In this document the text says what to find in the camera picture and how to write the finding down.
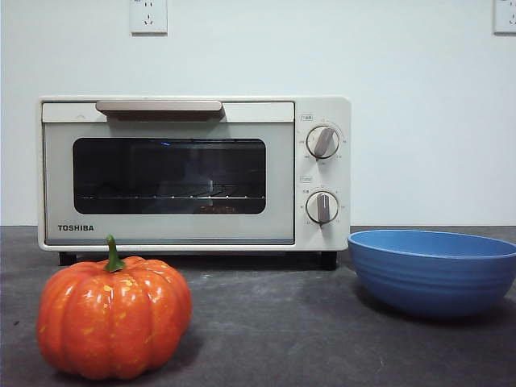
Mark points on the cream Toshiba toaster oven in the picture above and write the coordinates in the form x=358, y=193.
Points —
x=342, y=177

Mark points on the blue ribbed bowl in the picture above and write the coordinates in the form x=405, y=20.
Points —
x=431, y=282

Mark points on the white wall socket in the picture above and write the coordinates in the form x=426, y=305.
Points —
x=506, y=20
x=149, y=20

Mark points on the orange pumpkin with green stem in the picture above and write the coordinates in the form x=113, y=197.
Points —
x=113, y=314

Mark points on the cream temperature knob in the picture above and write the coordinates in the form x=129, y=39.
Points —
x=322, y=142

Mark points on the cream timer knob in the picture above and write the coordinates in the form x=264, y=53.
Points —
x=322, y=207

